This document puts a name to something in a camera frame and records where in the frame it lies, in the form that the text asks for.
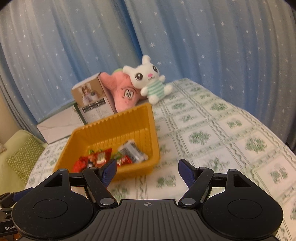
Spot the large red candy packet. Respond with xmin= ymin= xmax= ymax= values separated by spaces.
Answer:
xmin=72 ymin=156 xmax=93 ymax=173

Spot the red star candy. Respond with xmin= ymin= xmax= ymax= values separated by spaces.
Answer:
xmin=114 ymin=155 xmax=133 ymax=167

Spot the clear black snack packet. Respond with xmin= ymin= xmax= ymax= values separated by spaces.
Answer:
xmin=118 ymin=140 xmax=149 ymax=163

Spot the orange plastic tray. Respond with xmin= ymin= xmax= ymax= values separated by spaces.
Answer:
xmin=53 ymin=103 xmax=161 ymax=180

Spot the green zigzag cushion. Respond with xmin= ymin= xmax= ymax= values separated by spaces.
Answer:
xmin=6 ymin=136 xmax=45 ymax=184

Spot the green sofa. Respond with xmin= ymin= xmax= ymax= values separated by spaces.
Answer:
xmin=0 ymin=129 xmax=48 ymax=195

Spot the floral tablecloth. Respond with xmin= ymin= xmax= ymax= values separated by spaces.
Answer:
xmin=24 ymin=77 xmax=296 ymax=241

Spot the white green carton box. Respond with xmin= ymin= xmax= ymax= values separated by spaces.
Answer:
xmin=36 ymin=101 xmax=85 ymax=144

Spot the brown humidifier box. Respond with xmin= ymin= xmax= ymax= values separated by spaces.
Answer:
xmin=71 ymin=73 xmax=116 ymax=123

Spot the pink starfish plush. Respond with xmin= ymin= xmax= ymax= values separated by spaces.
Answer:
xmin=99 ymin=69 xmax=146 ymax=113

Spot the white bunny plush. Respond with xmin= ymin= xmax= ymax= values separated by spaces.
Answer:
xmin=122 ymin=55 xmax=173 ymax=105

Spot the blue star curtain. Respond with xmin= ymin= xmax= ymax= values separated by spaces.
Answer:
xmin=1 ymin=1 xmax=295 ymax=147

